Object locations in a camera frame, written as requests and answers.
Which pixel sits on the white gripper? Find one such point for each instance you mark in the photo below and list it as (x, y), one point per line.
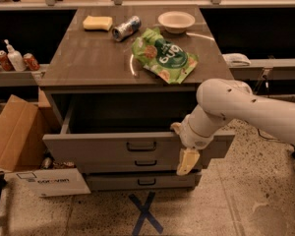
(194, 137)

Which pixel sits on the grey top drawer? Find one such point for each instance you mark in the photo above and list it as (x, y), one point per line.
(118, 126)

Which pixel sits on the grey drawer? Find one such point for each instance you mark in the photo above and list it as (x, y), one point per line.
(118, 126)
(142, 180)
(132, 165)

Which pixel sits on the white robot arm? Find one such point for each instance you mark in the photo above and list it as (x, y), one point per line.
(220, 101)

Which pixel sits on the grey drawer cabinet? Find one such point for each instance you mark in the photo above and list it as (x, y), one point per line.
(93, 62)

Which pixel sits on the grey bottom drawer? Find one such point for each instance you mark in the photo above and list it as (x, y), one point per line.
(142, 180)

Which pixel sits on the grey middle drawer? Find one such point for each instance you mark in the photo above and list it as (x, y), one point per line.
(132, 165)

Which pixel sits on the blue tape cross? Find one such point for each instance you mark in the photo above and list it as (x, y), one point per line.
(145, 214)

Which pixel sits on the green chip bag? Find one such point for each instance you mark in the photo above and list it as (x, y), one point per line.
(162, 57)

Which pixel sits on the folded white cloth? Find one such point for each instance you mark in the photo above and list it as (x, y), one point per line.
(236, 60)

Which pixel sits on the white paper bowl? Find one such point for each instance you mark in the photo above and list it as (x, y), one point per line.
(176, 21)

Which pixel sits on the silver blue soda can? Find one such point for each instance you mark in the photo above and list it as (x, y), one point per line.
(127, 28)

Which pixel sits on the snack bags in box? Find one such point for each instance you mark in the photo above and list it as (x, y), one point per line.
(50, 163)

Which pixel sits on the yellow sponge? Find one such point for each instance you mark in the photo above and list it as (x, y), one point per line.
(97, 23)

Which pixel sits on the brown cardboard box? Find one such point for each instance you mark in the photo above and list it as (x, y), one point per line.
(22, 150)

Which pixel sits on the red soda can right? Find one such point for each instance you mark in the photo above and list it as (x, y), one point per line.
(31, 62)

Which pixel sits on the red soda can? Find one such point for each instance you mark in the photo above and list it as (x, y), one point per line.
(31, 62)
(5, 62)

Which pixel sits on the white pump bottle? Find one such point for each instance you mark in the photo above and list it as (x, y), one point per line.
(15, 57)

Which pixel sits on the red soda can left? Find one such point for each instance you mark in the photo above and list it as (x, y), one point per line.
(5, 62)

